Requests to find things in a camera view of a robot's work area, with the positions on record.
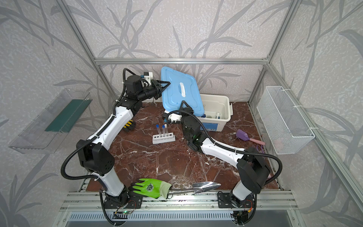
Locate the white plastic storage bin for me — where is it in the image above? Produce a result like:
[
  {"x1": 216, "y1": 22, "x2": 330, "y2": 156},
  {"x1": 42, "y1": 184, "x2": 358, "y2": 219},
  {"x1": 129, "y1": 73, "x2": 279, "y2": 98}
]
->
[{"x1": 198, "y1": 94, "x2": 233, "y2": 132}]

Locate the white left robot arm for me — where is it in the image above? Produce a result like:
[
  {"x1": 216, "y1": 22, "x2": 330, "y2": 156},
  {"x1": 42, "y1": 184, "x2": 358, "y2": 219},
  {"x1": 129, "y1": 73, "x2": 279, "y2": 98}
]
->
[{"x1": 60, "y1": 68, "x2": 170, "y2": 207}]

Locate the white wire mesh basket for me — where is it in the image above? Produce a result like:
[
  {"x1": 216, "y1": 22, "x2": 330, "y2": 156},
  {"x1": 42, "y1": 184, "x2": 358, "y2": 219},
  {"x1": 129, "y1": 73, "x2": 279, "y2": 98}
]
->
[{"x1": 257, "y1": 86, "x2": 315, "y2": 155}]

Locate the green work glove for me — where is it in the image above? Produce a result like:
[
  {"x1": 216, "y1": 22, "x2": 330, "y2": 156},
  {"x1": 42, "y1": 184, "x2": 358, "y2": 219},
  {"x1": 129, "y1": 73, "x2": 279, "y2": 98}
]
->
[{"x1": 129, "y1": 178, "x2": 172, "y2": 199}]

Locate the purple pink plastic scoop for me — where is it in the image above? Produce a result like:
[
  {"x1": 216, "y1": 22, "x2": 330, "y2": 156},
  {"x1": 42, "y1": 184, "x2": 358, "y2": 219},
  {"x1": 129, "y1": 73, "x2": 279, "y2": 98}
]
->
[{"x1": 236, "y1": 129, "x2": 266, "y2": 146}]

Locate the blue plastic bin lid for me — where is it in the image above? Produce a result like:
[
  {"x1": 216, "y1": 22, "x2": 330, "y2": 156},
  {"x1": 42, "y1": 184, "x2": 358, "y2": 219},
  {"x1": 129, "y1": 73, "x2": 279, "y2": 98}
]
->
[{"x1": 161, "y1": 67, "x2": 205, "y2": 117}]

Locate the white stoppered test tube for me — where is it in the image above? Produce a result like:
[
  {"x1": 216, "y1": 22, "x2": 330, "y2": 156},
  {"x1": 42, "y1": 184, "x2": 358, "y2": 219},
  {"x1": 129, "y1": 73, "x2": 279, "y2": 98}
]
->
[{"x1": 164, "y1": 124, "x2": 168, "y2": 136}]

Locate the silver metal trowel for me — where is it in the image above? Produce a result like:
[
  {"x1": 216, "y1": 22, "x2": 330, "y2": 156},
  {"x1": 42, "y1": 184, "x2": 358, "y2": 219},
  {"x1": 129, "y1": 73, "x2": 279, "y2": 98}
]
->
[{"x1": 168, "y1": 182, "x2": 221, "y2": 195}]

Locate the white test tube rack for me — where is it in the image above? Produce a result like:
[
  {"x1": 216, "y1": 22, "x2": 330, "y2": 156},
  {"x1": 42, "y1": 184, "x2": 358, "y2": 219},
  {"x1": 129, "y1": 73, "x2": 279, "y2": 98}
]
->
[{"x1": 152, "y1": 132, "x2": 175, "y2": 144}]

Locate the yellow black work glove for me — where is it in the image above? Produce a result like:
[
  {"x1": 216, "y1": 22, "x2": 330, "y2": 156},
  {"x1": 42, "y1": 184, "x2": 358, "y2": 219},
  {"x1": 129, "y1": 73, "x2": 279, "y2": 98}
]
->
[{"x1": 122, "y1": 120, "x2": 136, "y2": 132}]

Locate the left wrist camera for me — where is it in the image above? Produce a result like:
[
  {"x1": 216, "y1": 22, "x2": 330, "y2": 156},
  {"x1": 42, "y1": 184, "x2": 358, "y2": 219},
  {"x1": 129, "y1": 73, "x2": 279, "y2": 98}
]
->
[{"x1": 141, "y1": 72, "x2": 153, "y2": 85}]

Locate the clear plastic wall shelf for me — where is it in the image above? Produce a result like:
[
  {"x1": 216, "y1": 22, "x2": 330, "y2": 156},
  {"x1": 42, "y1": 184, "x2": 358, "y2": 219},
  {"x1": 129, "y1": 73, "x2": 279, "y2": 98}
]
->
[{"x1": 9, "y1": 89, "x2": 92, "y2": 154}]

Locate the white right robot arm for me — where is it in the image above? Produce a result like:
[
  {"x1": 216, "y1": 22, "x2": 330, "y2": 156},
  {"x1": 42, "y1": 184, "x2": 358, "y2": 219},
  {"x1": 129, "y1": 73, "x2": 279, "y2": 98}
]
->
[{"x1": 164, "y1": 110, "x2": 283, "y2": 208}]

